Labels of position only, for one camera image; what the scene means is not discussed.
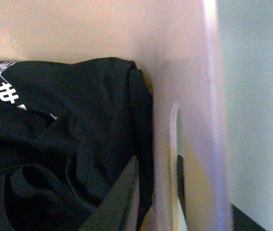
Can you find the beige plastic laundry hamper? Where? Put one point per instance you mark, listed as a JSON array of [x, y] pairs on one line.
[[176, 44]]

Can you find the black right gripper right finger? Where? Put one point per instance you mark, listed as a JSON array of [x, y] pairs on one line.
[[241, 221]]

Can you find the black printed t-shirt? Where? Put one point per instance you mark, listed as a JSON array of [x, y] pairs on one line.
[[67, 131]]

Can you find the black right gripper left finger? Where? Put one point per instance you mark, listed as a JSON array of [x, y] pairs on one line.
[[119, 210]]

